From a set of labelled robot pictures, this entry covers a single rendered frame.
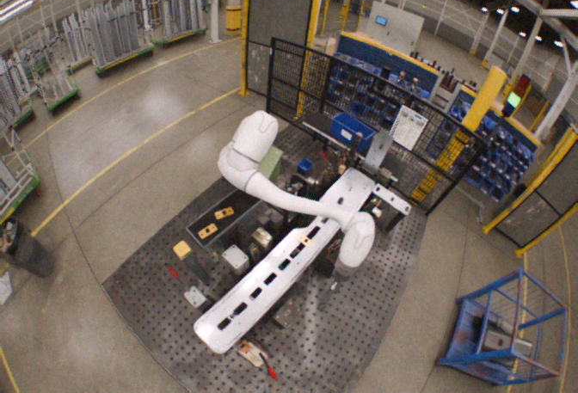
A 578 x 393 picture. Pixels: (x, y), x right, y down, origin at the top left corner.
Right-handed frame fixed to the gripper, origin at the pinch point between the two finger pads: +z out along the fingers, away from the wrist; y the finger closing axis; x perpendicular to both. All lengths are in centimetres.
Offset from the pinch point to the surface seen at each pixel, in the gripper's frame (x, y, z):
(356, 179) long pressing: -25, -72, -33
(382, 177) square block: -10, -81, -39
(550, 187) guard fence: 206, -230, -87
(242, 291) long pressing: -33.0, 19.0, 8.0
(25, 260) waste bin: -222, 157, 98
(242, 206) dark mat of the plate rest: -54, 3, -22
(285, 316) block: -10.6, 15.6, 7.9
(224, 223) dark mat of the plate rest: -54, 13, -17
